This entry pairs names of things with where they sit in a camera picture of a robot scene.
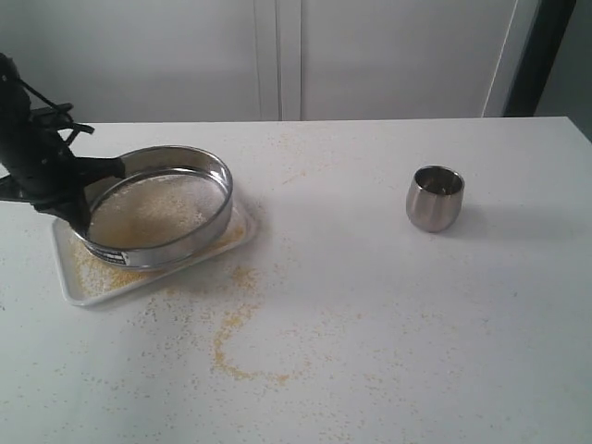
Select small stainless steel cup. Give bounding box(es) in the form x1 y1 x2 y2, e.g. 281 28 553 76
406 166 465 233

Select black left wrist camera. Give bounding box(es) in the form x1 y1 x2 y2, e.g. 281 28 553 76
0 175 31 204

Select white cabinet doors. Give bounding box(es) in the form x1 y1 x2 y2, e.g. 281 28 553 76
1 1 538 122

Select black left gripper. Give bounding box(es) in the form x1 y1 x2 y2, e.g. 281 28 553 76
1 104 126 235

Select white rectangular plastic tray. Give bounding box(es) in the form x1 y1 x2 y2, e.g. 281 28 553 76
50 193 260 308

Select yellow grain pile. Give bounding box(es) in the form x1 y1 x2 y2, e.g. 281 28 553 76
68 216 246 297

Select white rice grains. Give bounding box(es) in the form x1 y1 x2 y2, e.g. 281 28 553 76
88 175 225 249

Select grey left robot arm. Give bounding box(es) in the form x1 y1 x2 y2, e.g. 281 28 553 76
1 55 125 233

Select black left camera cable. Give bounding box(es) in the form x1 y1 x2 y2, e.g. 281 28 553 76
20 76 75 115

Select dark door frame post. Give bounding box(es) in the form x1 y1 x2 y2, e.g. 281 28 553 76
503 0 576 117

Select round steel mesh sieve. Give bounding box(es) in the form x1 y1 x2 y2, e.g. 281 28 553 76
76 145 234 270

